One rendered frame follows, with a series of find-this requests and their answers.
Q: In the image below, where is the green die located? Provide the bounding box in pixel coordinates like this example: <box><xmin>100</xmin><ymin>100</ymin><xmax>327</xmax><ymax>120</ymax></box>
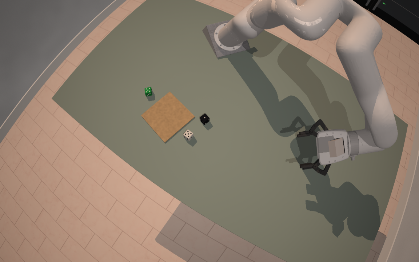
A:
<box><xmin>145</xmin><ymin>87</ymin><xmax>152</xmax><ymax>96</ymax></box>

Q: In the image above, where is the tan mat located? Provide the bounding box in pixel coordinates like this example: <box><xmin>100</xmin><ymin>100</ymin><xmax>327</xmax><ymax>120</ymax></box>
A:
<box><xmin>141</xmin><ymin>92</ymin><xmax>195</xmax><ymax>142</ymax></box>

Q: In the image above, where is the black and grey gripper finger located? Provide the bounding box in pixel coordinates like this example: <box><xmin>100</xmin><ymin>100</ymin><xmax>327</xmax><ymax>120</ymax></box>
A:
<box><xmin>297</xmin><ymin>119</ymin><xmax>328</xmax><ymax>138</ymax></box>
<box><xmin>300</xmin><ymin>159</ymin><xmax>331</xmax><ymax>176</ymax></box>

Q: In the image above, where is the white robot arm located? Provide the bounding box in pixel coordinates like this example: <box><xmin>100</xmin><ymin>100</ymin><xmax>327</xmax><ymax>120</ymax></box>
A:
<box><xmin>214</xmin><ymin>0</ymin><xmax>398</xmax><ymax>160</ymax></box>

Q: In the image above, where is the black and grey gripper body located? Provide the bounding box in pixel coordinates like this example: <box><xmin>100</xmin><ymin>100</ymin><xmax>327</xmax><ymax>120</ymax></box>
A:
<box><xmin>316</xmin><ymin>129</ymin><xmax>351</xmax><ymax>165</ymax></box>

